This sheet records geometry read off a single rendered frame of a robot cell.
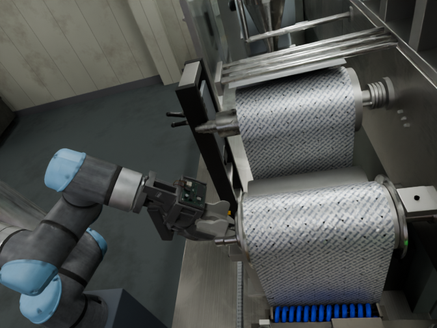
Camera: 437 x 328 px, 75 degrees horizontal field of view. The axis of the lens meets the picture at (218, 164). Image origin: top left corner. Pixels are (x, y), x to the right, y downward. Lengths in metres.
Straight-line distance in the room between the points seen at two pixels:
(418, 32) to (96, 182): 0.59
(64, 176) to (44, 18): 4.40
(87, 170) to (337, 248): 0.44
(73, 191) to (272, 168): 0.43
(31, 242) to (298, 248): 0.45
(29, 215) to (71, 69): 4.24
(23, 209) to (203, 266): 0.54
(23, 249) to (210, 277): 0.56
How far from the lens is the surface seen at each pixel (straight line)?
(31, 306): 0.94
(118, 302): 1.07
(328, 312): 0.72
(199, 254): 1.01
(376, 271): 0.63
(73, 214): 0.60
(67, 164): 0.53
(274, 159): 0.68
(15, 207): 0.90
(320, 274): 0.62
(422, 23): 0.60
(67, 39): 4.84
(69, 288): 0.94
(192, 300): 0.95
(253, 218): 0.52
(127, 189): 0.52
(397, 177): 0.75
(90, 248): 0.96
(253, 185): 0.67
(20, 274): 0.57
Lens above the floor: 1.73
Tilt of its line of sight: 41 degrees down
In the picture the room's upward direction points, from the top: 21 degrees counter-clockwise
